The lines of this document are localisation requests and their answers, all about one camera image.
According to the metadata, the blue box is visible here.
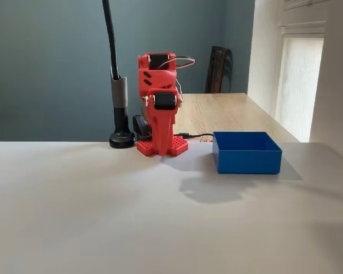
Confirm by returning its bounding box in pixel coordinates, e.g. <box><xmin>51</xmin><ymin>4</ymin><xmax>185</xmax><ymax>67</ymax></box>
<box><xmin>212</xmin><ymin>131</ymin><xmax>283</xmax><ymax>175</ymax></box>

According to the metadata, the black table clamp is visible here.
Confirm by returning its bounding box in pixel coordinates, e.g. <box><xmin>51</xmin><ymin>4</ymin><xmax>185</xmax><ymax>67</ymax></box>
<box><xmin>131</xmin><ymin>114</ymin><xmax>153</xmax><ymax>142</ymax></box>

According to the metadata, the grey sleeve on stand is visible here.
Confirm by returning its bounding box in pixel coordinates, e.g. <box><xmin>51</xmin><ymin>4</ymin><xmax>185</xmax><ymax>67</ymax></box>
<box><xmin>110</xmin><ymin>76</ymin><xmax>129</xmax><ymax>108</ymax></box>

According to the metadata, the dark wooden folded chair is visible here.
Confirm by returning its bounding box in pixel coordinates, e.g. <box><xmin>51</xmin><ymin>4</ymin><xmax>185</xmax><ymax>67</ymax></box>
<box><xmin>204</xmin><ymin>45</ymin><xmax>234</xmax><ymax>94</ymax></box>

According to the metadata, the light wood desk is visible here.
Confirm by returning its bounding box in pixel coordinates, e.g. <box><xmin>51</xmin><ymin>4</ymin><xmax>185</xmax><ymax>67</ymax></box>
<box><xmin>171</xmin><ymin>92</ymin><xmax>301</xmax><ymax>143</ymax></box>

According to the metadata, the black round object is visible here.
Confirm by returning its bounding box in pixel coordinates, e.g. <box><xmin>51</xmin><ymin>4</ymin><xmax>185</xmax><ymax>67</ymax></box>
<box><xmin>102</xmin><ymin>0</ymin><xmax>137</xmax><ymax>149</ymax></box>

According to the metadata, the white roller blind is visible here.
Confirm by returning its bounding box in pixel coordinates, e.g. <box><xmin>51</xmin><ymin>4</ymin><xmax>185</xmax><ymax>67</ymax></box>
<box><xmin>274</xmin><ymin>20</ymin><xmax>327</xmax><ymax>135</ymax></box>

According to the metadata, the thin white servo cable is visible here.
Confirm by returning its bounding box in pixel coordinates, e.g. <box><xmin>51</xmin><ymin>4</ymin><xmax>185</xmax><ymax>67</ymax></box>
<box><xmin>175</xmin><ymin>79</ymin><xmax>185</xmax><ymax>111</ymax></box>

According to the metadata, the black power cable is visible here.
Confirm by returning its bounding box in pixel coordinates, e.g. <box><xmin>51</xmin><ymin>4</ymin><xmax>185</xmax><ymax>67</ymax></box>
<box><xmin>173</xmin><ymin>132</ymin><xmax>216</xmax><ymax>140</ymax></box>

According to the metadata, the black red white servo cable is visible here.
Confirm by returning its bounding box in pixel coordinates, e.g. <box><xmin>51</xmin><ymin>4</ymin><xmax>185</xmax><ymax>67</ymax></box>
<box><xmin>159</xmin><ymin>56</ymin><xmax>196</xmax><ymax>70</ymax></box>

